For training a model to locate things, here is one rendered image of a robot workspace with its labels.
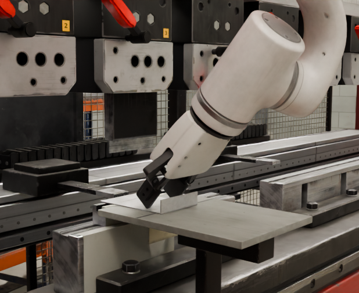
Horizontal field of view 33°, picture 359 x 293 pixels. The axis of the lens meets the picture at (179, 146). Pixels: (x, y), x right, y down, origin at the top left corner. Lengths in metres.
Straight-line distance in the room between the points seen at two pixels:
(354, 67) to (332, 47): 0.72
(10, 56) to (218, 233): 0.34
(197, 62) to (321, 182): 0.57
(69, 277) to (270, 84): 0.41
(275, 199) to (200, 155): 0.50
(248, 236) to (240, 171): 0.87
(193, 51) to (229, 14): 0.12
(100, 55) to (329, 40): 0.32
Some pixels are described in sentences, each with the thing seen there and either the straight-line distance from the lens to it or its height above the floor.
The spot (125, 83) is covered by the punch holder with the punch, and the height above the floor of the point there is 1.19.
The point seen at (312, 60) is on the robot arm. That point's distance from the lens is 0.85.
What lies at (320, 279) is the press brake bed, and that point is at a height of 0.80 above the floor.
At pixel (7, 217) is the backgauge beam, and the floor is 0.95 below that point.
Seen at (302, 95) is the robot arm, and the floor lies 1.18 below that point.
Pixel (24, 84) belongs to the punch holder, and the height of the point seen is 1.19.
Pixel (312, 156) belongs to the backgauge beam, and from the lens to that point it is 1.99.
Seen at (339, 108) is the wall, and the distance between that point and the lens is 8.65.
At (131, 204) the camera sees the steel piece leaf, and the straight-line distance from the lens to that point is 0.95.
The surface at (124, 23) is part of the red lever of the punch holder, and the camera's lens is 0.87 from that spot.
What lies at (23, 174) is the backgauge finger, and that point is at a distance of 1.14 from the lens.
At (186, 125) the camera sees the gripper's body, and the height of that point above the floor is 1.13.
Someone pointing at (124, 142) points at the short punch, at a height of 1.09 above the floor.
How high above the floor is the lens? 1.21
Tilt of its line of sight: 7 degrees down
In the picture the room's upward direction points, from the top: straight up
